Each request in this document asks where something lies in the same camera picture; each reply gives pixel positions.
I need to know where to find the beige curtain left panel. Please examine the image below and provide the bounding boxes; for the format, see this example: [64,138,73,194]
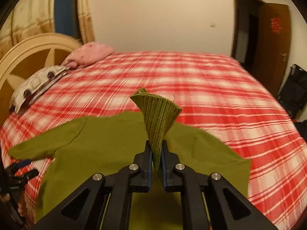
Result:
[1,0,55,57]

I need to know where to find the dark window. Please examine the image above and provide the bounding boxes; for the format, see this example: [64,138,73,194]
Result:
[54,0,80,39]

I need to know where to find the black dark object on floor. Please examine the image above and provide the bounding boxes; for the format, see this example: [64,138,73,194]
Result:
[294,120,307,142]

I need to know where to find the cream wooden headboard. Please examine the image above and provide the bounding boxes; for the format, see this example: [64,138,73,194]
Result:
[1,33,82,125]

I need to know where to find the red white plaid bedspread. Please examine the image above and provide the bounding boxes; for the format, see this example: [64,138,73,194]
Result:
[1,52,306,229]

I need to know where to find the red door decoration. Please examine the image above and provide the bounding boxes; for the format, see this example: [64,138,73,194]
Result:
[270,17,283,34]

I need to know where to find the black backpack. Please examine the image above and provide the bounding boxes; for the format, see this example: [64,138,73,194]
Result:
[277,64,306,119]

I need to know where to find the metal door handle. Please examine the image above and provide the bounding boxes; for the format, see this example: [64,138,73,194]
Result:
[279,53,287,61]

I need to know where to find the white patterned pillow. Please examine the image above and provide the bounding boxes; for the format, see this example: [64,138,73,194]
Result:
[9,65,69,114]

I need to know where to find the brown wooden door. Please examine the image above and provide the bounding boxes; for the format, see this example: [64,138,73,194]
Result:
[250,3,291,97]

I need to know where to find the green knit sweater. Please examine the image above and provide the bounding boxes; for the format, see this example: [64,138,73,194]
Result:
[8,89,250,220]

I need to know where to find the beige curtain right panel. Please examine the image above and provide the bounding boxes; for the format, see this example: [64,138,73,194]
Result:
[77,0,95,44]

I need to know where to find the pink pillow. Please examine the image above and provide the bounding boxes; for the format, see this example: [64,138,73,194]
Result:
[61,42,115,69]

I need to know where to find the beige curtain panel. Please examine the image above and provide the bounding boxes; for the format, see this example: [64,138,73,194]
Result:
[1,0,55,57]
[77,0,95,44]

